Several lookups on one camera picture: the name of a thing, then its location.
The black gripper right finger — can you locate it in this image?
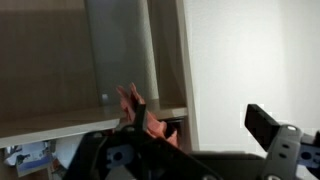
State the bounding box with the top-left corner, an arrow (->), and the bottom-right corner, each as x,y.
244,103 -> 320,180

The orange towel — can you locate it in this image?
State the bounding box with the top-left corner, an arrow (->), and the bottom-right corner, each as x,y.
115,82 -> 180,148

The tall clear glass vase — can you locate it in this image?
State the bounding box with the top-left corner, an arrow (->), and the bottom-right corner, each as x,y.
84,0 -> 160,106

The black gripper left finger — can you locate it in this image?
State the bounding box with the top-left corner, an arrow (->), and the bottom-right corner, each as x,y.
63,103 -> 218,180

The white blue printed box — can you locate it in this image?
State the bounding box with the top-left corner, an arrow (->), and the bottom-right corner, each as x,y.
3,139 -> 56,178

